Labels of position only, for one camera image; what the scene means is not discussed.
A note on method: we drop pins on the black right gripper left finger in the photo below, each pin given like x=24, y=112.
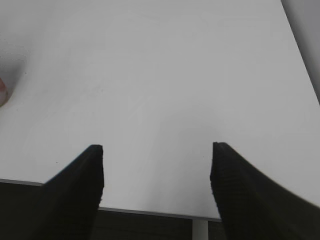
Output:
x=66, y=206

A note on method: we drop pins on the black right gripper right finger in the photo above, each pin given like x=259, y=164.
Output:
x=254, y=207

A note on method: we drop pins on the peach oolong tea bottle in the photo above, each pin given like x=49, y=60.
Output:
x=4, y=93

